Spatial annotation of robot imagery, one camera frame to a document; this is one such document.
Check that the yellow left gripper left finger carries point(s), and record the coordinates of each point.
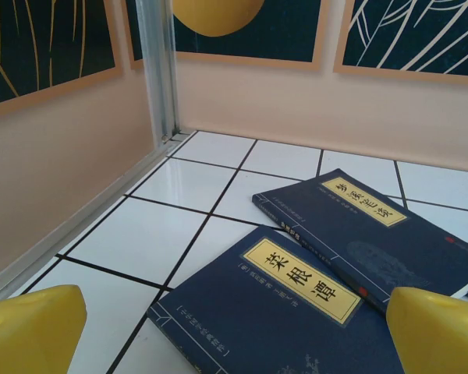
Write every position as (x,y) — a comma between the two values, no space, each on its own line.
(31,331)

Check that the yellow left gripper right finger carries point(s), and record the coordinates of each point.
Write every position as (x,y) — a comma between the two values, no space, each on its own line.
(437,335)

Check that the navy book with yellow label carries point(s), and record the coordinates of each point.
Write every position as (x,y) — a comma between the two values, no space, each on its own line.
(374,249)

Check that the navy book with flower print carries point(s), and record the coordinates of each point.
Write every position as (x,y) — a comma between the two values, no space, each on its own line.
(257,331)

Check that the aluminium floor side rail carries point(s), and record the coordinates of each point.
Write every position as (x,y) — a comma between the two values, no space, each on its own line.
(82,218)

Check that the aluminium corner post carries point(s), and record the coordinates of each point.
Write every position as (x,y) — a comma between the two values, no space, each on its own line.
(160,78)

